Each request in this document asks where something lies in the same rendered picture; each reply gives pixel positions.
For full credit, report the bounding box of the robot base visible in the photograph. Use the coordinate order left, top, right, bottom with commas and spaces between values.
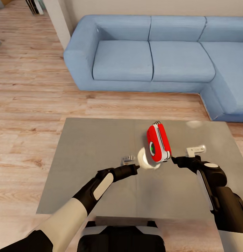
77, 221, 166, 252

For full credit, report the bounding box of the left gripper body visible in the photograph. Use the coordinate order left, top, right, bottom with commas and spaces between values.
118, 164, 137, 179

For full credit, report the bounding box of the radio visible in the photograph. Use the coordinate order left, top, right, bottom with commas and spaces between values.
147, 123, 171, 162

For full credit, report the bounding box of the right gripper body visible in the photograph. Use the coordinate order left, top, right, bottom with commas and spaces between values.
177, 155, 201, 170

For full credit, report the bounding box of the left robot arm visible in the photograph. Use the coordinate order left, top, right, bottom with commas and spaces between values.
0, 156, 140, 252

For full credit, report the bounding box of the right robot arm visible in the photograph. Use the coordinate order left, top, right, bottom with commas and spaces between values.
172, 147, 243, 252

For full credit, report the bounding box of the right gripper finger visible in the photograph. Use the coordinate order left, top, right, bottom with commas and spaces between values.
172, 156, 177, 164

